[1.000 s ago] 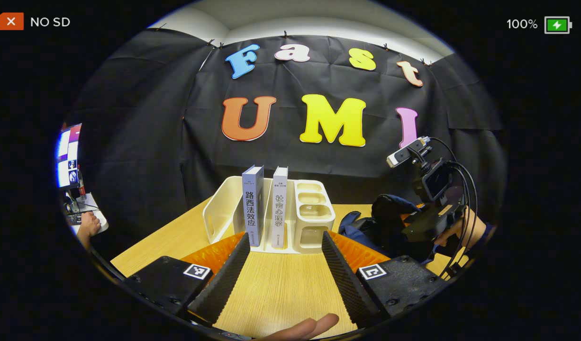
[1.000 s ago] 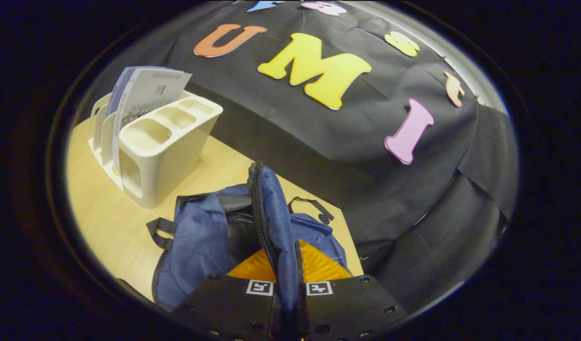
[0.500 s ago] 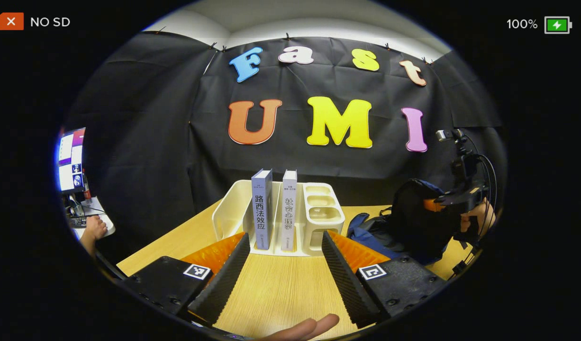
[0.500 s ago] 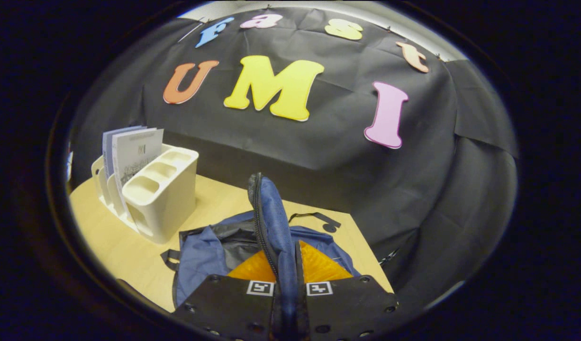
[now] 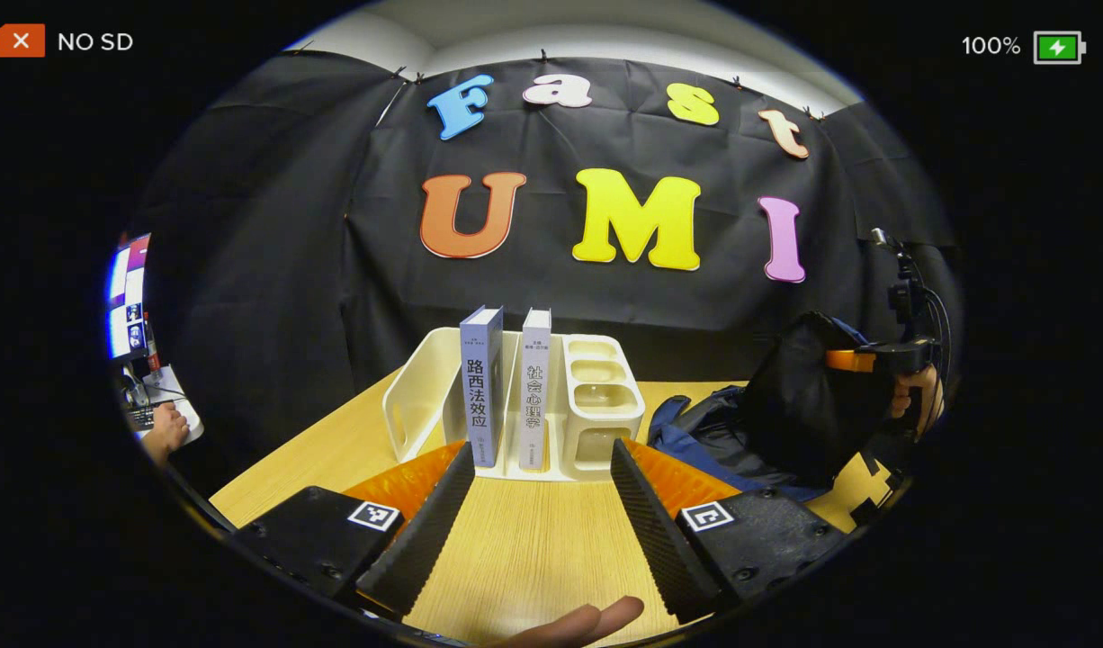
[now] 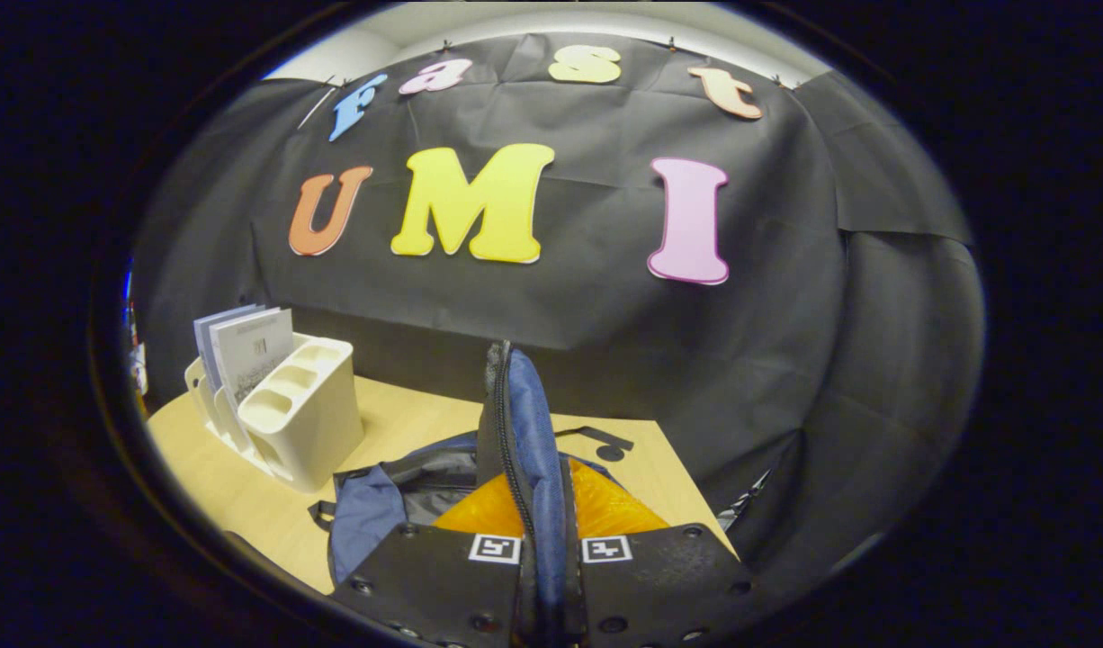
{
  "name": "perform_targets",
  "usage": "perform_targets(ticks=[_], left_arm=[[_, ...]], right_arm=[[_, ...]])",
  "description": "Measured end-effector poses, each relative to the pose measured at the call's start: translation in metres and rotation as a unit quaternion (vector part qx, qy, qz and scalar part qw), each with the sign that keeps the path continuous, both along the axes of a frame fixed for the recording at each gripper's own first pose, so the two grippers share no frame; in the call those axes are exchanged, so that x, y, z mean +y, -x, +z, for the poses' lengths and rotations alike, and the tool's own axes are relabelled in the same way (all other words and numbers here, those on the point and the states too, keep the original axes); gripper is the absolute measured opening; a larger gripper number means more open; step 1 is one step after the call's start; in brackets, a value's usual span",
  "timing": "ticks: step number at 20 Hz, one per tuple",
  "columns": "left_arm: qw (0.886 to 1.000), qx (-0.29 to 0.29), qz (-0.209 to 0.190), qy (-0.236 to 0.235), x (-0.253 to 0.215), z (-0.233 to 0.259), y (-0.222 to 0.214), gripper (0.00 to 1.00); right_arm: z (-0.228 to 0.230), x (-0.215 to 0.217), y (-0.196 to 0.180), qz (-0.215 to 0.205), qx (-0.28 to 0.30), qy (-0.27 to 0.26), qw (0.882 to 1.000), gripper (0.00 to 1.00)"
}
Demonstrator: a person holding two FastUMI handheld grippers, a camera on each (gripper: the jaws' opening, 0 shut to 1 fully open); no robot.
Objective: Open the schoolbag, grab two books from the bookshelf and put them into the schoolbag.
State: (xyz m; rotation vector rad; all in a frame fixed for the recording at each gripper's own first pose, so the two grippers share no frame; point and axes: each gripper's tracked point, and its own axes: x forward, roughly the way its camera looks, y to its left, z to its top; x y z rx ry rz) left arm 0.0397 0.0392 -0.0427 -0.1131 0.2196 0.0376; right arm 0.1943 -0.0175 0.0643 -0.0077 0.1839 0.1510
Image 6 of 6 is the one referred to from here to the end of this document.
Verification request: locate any blue schoolbag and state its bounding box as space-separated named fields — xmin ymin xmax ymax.
xmin=309 ymin=340 xmax=648 ymax=648

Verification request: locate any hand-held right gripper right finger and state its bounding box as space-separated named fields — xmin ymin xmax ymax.
xmin=568 ymin=457 xmax=757 ymax=648

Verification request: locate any white plastic bookshelf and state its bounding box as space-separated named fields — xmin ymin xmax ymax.
xmin=184 ymin=333 xmax=366 ymax=495

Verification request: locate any black backdrop cloth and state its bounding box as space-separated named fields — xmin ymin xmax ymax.
xmin=129 ymin=31 xmax=984 ymax=595

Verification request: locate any blue-grey book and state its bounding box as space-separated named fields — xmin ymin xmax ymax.
xmin=193 ymin=304 xmax=266 ymax=390

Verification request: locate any white book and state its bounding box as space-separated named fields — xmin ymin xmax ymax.
xmin=210 ymin=308 xmax=295 ymax=408

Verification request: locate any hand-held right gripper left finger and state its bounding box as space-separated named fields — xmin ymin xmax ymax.
xmin=329 ymin=471 xmax=525 ymax=648

